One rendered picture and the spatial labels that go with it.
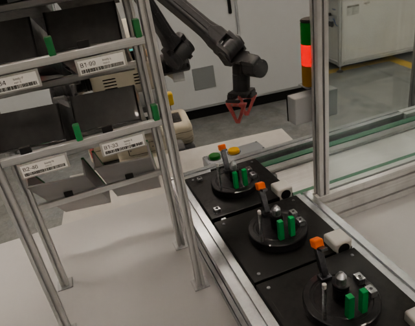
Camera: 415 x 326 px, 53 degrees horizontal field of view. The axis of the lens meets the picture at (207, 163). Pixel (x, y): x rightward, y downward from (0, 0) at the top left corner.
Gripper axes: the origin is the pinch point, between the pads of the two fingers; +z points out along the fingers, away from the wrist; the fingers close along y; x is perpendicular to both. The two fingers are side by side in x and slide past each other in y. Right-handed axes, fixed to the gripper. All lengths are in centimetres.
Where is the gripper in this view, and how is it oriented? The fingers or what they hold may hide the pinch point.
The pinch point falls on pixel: (242, 116)
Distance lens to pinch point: 141.5
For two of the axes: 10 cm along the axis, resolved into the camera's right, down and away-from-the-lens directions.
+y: 3.8, -3.7, 8.5
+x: -9.2, -0.9, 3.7
